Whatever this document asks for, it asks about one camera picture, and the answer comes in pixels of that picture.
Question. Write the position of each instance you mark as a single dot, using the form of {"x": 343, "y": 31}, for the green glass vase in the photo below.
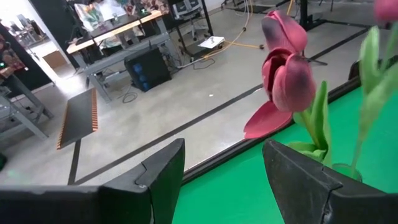
{"x": 346, "y": 171}

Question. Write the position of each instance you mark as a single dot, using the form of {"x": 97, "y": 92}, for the black metal post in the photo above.
{"x": 207, "y": 18}

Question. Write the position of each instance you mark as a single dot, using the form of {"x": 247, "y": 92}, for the black floor stand frame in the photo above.
{"x": 304, "y": 15}

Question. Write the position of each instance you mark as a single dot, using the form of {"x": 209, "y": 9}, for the black orange-edged floor mat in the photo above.
{"x": 77, "y": 118}

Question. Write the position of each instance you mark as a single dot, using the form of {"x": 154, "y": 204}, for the cardboard box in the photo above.
{"x": 54, "y": 59}

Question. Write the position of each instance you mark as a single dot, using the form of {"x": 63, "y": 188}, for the green table mat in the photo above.
{"x": 233, "y": 193}

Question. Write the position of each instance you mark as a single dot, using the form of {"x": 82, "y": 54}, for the black computer tower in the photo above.
{"x": 146, "y": 68}

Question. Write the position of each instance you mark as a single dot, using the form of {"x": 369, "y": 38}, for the office chair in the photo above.
{"x": 186, "y": 6}

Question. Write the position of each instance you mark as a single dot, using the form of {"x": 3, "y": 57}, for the black partition panel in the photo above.
{"x": 53, "y": 25}

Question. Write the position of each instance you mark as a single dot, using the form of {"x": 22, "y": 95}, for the wooden-top grey table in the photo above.
{"x": 118, "y": 29}

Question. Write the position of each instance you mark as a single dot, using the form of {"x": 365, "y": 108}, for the red tulip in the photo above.
{"x": 292, "y": 84}
{"x": 387, "y": 9}
{"x": 286, "y": 31}

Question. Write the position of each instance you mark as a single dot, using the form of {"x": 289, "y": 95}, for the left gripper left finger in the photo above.
{"x": 149, "y": 193}

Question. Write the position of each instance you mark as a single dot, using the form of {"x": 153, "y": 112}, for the grey metal table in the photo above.
{"x": 28, "y": 124}

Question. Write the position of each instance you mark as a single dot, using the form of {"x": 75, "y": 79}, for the white paper sheet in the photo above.
{"x": 211, "y": 42}

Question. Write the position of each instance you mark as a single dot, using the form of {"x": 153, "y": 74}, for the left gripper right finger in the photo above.
{"x": 304, "y": 193}

